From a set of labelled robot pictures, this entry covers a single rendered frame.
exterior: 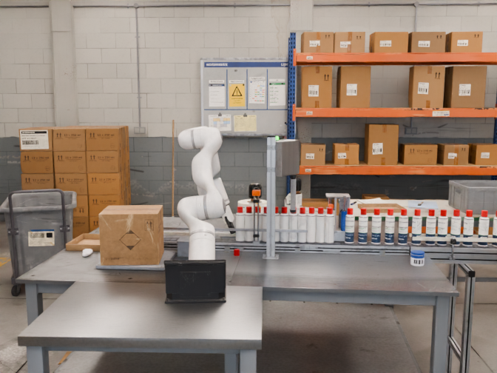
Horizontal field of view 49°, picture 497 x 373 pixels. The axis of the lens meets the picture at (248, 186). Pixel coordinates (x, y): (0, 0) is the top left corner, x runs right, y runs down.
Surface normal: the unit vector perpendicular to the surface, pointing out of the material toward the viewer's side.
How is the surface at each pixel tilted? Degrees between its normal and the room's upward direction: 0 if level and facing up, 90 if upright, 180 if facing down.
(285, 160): 90
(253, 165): 90
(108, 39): 90
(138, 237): 90
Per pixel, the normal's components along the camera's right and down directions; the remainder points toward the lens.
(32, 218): 0.29, 0.21
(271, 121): -0.04, 0.15
